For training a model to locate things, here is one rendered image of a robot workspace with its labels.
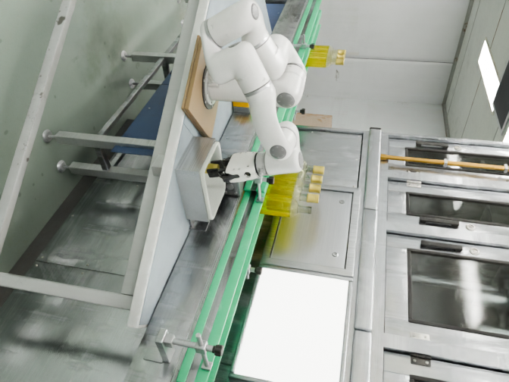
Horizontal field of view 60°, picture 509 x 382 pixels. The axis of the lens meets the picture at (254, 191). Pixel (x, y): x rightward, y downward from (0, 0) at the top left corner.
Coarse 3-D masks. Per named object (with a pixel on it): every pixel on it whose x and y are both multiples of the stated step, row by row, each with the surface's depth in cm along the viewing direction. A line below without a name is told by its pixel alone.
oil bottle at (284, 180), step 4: (272, 176) 173; (276, 176) 173; (280, 176) 173; (284, 176) 173; (276, 180) 171; (280, 180) 171; (284, 180) 171; (288, 180) 170; (292, 180) 170; (296, 180) 170; (300, 180) 170; (276, 184) 170; (280, 184) 170; (284, 184) 169; (288, 184) 169; (292, 184) 169; (296, 184) 169; (300, 184) 169; (300, 188) 169
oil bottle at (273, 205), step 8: (264, 200) 164; (272, 200) 163; (280, 200) 163; (288, 200) 163; (264, 208) 164; (272, 208) 163; (280, 208) 162; (288, 208) 161; (296, 208) 161; (288, 216) 163
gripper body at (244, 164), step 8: (240, 152) 140; (248, 152) 138; (256, 152) 134; (232, 160) 138; (240, 160) 136; (248, 160) 134; (232, 168) 134; (240, 168) 133; (248, 168) 132; (256, 168) 132; (240, 176) 134; (248, 176) 134; (256, 176) 133
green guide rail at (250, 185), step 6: (318, 12) 282; (318, 18) 275; (312, 30) 262; (312, 36) 256; (306, 48) 246; (306, 54) 240; (288, 108) 202; (288, 114) 198; (252, 180) 167; (246, 186) 164; (252, 186) 165; (264, 186) 164
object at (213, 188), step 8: (216, 144) 139; (216, 152) 145; (208, 160) 134; (216, 160) 147; (208, 176) 153; (208, 184) 155; (216, 184) 155; (224, 184) 154; (208, 192) 154; (216, 192) 154; (224, 192) 155; (208, 200) 138; (216, 200) 151; (208, 208) 140; (216, 208) 148; (208, 216) 143
